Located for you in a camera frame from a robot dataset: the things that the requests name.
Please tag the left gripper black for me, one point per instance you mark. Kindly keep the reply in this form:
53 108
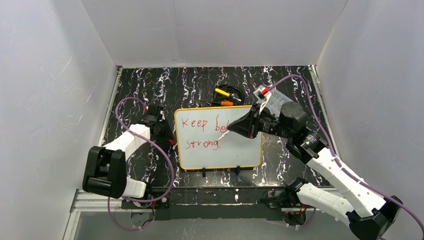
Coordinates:
159 125

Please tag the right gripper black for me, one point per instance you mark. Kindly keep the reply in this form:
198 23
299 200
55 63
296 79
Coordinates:
253 121

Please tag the white marker pen red ends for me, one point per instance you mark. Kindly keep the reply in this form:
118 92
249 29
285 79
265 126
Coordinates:
224 135

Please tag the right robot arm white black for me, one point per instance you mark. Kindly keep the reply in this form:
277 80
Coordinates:
367 214

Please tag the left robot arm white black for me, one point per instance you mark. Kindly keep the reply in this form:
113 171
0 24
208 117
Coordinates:
106 167

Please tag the clear plastic screw box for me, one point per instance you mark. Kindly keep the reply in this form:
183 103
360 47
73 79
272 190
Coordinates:
275 100

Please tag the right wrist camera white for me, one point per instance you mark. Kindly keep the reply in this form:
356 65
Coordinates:
263 99

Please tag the orange handled tool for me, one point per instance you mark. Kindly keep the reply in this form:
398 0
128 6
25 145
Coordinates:
226 103

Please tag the whiteboard with yellow frame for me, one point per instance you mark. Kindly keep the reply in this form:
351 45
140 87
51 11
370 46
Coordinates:
199 147

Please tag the yellow handled tool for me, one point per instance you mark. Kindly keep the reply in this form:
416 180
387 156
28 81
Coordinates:
222 92

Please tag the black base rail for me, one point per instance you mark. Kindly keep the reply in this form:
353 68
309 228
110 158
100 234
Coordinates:
246 202

